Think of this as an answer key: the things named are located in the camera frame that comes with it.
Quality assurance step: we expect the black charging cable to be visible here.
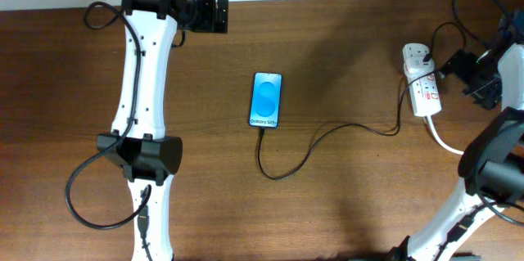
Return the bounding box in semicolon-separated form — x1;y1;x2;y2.
256;21;468;182

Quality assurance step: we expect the blue Galaxy smartphone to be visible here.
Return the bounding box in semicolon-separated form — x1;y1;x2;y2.
248;72;282;128

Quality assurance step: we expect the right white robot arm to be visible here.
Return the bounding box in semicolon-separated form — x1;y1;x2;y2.
387;10;523;260

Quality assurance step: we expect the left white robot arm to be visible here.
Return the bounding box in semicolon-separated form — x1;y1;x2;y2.
97;0;228;260

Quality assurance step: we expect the white USB charger plug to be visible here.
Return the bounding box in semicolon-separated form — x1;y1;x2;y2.
404;56;435;78

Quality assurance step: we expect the white power strip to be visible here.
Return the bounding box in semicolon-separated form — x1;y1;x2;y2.
402;43;441;117

